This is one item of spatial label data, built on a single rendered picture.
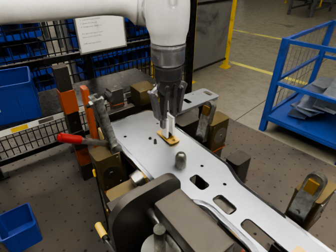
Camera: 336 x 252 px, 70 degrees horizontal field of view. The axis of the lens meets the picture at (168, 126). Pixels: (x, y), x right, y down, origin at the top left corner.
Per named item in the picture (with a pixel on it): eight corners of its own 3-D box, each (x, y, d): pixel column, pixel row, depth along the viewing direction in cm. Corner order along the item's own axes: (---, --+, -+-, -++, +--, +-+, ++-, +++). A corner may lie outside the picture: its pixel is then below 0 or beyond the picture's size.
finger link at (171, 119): (166, 113, 75) (168, 113, 75) (167, 131, 79) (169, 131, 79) (172, 118, 73) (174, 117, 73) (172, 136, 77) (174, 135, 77)
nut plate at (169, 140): (180, 140, 76) (180, 137, 76) (171, 145, 74) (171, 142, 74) (165, 128, 82) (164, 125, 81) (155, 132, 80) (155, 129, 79)
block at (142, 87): (158, 154, 117) (156, 86, 96) (145, 161, 113) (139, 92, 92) (149, 146, 122) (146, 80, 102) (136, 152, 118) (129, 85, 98)
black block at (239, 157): (242, 212, 90) (259, 153, 73) (224, 227, 85) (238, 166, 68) (231, 203, 93) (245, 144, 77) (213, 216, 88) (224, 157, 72)
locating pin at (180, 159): (188, 170, 68) (189, 152, 64) (179, 175, 67) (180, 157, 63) (181, 164, 70) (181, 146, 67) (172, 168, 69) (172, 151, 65)
